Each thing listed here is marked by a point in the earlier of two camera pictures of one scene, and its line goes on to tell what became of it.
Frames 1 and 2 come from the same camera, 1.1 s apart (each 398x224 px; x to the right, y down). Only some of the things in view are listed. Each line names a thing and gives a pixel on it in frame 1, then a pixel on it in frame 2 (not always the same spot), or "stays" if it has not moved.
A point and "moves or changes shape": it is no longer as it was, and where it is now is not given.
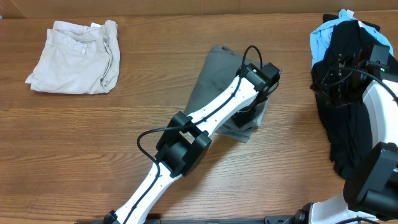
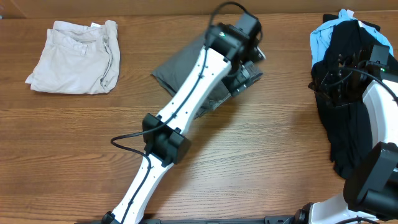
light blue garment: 319,38 stays
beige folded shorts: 78,58 stays
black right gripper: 322,88 stays
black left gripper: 243,116 to 239,82
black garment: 337,81 stays
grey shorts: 220,68 moves or changes shape
